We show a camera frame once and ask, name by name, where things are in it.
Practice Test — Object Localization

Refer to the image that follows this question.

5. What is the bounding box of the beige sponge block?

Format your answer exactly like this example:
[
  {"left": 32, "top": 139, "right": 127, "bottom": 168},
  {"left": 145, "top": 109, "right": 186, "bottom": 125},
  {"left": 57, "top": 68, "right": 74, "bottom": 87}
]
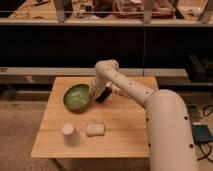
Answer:
[{"left": 86, "top": 123, "right": 105, "bottom": 137}]

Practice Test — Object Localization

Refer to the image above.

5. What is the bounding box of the black rectangular block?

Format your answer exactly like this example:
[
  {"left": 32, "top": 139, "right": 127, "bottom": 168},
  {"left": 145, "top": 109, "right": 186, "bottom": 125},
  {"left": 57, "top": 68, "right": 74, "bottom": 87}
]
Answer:
[{"left": 96, "top": 87, "right": 112, "bottom": 103}]

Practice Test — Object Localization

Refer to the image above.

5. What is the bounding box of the wooden table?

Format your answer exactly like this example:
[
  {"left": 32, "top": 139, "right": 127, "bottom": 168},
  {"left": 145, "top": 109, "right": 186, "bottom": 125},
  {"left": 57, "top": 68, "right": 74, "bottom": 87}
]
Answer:
[{"left": 31, "top": 77, "right": 149, "bottom": 158}]

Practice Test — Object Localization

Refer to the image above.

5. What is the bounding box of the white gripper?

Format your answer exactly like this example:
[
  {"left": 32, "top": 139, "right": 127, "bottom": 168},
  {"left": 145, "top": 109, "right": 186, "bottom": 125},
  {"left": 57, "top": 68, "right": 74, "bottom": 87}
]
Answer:
[{"left": 89, "top": 80, "right": 103, "bottom": 95}]

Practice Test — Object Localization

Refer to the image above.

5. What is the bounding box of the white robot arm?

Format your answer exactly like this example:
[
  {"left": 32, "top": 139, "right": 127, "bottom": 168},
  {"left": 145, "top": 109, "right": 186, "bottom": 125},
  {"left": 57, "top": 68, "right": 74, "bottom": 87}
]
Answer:
[{"left": 90, "top": 60, "right": 199, "bottom": 171}]

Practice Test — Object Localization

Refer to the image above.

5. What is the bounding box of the green ceramic bowl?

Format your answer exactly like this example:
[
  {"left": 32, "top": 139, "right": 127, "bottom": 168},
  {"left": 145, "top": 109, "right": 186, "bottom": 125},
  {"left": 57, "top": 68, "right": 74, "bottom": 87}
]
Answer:
[{"left": 63, "top": 84, "right": 91, "bottom": 111}]

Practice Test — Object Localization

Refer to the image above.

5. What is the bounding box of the white cup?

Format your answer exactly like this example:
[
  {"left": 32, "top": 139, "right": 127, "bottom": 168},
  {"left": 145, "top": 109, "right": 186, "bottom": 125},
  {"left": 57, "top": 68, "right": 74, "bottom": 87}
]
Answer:
[{"left": 62, "top": 123, "right": 80, "bottom": 146}]

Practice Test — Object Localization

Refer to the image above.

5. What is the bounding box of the black cable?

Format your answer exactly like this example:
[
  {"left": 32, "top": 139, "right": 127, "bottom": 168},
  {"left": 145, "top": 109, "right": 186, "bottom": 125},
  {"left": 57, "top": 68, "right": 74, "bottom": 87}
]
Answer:
[{"left": 196, "top": 143, "right": 213, "bottom": 164}]

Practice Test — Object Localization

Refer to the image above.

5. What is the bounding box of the red tray on shelf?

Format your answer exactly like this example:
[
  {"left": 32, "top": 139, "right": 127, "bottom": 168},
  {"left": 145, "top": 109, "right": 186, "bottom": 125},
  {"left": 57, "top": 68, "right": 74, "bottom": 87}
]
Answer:
[{"left": 113, "top": 0, "right": 175, "bottom": 19}]

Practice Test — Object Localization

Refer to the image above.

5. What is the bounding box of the dark blue foot pedal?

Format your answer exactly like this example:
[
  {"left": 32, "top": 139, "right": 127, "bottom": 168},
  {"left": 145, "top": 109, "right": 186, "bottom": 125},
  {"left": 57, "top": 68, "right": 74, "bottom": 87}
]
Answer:
[{"left": 192, "top": 125, "right": 213, "bottom": 143}]

